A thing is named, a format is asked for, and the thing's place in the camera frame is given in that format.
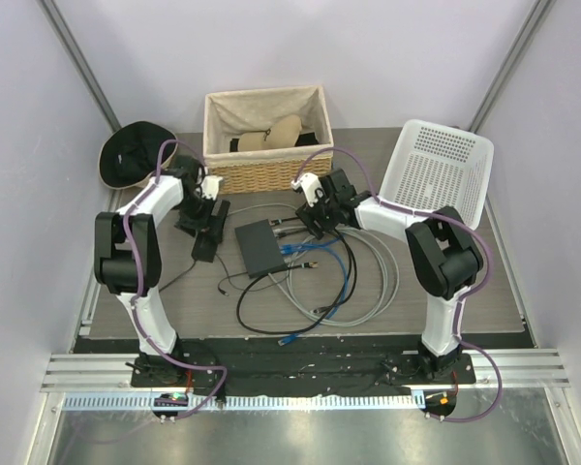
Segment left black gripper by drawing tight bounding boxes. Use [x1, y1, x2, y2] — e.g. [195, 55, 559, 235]
[175, 193, 229, 243]

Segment black power adapter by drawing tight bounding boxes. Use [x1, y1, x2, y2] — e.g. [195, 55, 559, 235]
[191, 233, 220, 264]

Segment black network switch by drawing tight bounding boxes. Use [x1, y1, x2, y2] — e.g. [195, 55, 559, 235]
[234, 220, 287, 279]

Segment blue ethernet cable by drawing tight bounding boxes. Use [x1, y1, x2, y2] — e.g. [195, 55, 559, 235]
[276, 244, 357, 348]
[280, 239, 343, 256]

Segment wicker basket with liner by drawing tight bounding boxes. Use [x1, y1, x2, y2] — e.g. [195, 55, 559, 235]
[202, 85, 334, 194]

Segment white plastic perforated basket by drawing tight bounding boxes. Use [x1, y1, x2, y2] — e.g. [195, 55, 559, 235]
[379, 119, 494, 230]

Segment grey ethernet cable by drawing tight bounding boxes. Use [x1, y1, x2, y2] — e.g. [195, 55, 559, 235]
[227, 203, 401, 326]

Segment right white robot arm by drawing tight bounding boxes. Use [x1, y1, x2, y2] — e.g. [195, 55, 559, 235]
[290, 169, 483, 383]

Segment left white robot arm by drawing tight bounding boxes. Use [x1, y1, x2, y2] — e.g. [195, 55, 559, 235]
[94, 155, 229, 387]

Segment beige cap in basket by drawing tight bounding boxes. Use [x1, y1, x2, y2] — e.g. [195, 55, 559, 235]
[237, 114, 302, 152]

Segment black and beige bucket hat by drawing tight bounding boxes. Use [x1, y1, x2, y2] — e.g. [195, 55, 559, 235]
[98, 121, 178, 190]

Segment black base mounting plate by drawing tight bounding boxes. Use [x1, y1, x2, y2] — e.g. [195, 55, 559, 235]
[72, 330, 535, 379]

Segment black braided ethernet cable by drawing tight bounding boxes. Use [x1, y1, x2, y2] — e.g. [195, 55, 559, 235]
[270, 220, 359, 321]

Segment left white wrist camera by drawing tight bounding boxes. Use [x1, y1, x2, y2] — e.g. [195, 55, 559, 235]
[199, 174, 224, 201]

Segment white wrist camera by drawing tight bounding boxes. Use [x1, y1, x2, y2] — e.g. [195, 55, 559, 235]
[290, 172, 325, 207]
[199, 174, 224, 201]

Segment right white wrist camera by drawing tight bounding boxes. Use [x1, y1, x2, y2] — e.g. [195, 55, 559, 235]
[290, 172, 325, 207]

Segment thin black power cord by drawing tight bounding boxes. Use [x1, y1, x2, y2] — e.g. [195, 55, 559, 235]
[159, 256, 321, 335]

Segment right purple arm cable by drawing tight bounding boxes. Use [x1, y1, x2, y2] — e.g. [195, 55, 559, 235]
[292, 147, 503, 424]

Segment white slotted cable duct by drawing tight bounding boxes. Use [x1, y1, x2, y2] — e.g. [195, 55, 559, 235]
[62, 390, 425, 413]

